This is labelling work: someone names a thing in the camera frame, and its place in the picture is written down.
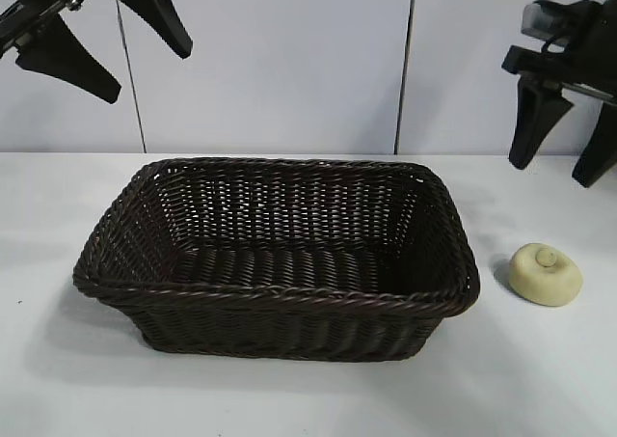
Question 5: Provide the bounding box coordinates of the pale yellow egg yolk pastry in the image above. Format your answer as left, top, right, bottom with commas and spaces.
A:
506, 242, 585, 308

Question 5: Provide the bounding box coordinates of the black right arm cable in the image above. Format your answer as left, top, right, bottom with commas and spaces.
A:
540, 20, 576, 55

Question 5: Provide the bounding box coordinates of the dark brown woven basket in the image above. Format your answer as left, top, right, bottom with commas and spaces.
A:
71, 156, 482, 364

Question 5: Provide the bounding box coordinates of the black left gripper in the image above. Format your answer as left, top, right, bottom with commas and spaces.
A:
0, 0, 195, 105

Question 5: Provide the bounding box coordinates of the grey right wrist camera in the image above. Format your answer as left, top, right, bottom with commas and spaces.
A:
519, 0, 569, 41

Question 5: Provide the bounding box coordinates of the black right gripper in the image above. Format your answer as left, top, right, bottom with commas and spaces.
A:
500, 0, 617, 189

